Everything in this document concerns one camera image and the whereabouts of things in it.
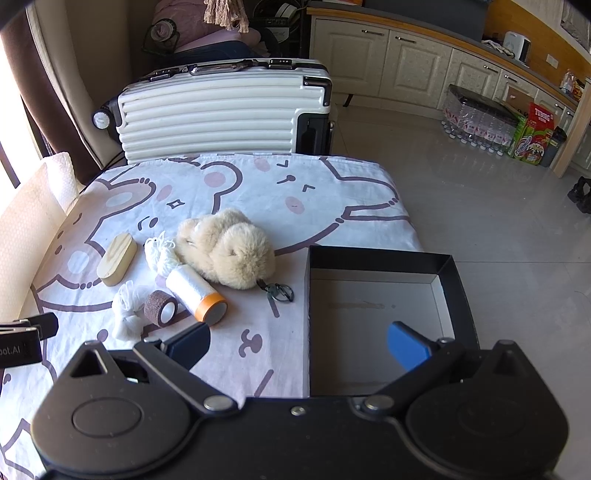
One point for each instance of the pack of water bottles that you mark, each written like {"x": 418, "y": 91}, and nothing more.
{"x": 480, "y": 120}

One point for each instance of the beige fringed scarf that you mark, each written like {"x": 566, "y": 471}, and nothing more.
{"x": 224, "y": 14}

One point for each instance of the pink bedding bundle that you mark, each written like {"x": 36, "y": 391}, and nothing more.
{"x": 184, "y": 14}

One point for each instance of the brown bandage roll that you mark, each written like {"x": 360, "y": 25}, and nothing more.
{"x": 157, "y": 311}

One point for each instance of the brown cardboard box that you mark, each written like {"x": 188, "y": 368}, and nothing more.
{"x": 519, "y": 99}

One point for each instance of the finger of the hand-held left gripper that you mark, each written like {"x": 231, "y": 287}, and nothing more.
{"x": 41, "y": 325}

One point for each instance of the white yarn bundle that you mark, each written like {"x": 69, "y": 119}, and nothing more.
{"x": 161, "y": 256}

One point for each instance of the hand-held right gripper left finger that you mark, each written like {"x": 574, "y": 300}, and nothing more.
{"x": 187, "y": 345}

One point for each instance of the oval wooden block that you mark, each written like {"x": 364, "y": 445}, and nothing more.
{"x": 116, "y": 258}

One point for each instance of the colourful snack packets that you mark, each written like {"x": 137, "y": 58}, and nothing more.
{"x": 572, "y": 85}

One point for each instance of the green red printed carton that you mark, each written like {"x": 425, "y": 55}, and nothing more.
{"x": 533, "y": 138}

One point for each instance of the white mesh gauze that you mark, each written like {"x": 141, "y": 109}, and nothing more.
{"x": 127, "y": 318}

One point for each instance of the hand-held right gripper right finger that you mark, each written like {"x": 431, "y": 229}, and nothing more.
{"x": 408, "y": 350}

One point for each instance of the brown curtain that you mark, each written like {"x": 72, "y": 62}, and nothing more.
{"x": 32, "y": 87}

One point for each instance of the black cardboard box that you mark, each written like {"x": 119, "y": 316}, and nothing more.
{"x": 369, "y": 318}

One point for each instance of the beige plush toy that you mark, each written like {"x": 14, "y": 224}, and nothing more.
{"x": 231, "y": 251}

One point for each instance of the plastic film roll orange end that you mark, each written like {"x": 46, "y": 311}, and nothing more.
{"x": 191, "y": 290}

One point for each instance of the cream kitchen cabinet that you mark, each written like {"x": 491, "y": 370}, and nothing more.
{"x": 406, "y": 64}

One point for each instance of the white toaster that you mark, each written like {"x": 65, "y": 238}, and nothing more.
{"x": 517, "y": 46}

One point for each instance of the white ribbed suitcase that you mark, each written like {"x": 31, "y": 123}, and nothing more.
{"x": 207, "y": 115}

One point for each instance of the dark trash bin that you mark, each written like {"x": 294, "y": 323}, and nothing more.
{"x": 554, "y": 147}

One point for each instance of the dark blue bag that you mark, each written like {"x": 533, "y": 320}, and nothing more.
{"x": 212, "y": 53}

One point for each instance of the white embossed paper towel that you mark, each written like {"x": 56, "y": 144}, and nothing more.
{"x": 62, "y": 177}

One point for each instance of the bear printed blanket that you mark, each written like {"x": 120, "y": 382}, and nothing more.
{"x": 258, "y": 194}

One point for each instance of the wall socket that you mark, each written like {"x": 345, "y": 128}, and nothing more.
{"x": 552, "y": 59}

